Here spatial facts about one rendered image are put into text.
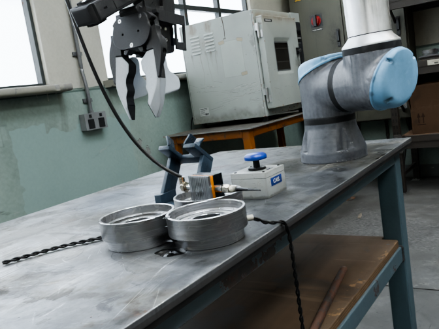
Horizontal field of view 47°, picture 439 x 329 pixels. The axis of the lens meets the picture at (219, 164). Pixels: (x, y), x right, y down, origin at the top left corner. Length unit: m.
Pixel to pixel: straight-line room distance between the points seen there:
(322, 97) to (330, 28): 3.50
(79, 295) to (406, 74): 0.75
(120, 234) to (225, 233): 0.14
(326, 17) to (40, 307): 4.23
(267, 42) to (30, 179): 1.49
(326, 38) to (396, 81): 3.59
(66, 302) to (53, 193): 2.05
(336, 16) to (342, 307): 3.75
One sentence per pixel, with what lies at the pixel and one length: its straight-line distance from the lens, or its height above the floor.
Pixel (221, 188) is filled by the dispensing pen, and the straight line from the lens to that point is 0.72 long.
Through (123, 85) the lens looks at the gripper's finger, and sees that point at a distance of 0.74.
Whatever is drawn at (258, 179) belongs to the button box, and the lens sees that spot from 0.85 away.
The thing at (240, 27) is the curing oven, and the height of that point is 1.34.
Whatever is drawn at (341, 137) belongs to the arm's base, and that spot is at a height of 0.85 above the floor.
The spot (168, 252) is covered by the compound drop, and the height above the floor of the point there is 0.80.
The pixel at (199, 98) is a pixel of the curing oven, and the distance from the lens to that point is 3.19.
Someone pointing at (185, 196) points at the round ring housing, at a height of 0.83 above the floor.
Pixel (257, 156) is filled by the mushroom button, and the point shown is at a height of 0.87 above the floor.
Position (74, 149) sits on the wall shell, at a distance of 2.67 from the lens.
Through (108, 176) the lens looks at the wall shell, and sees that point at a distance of 2.82.
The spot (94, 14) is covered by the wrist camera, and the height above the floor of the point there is 1.11.
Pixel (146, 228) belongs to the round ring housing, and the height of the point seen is 0.83.
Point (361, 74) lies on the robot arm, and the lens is 1.03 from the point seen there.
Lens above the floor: 0.99
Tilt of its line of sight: 8 degrees down
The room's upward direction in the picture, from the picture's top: 9 degrees counter-clockwise
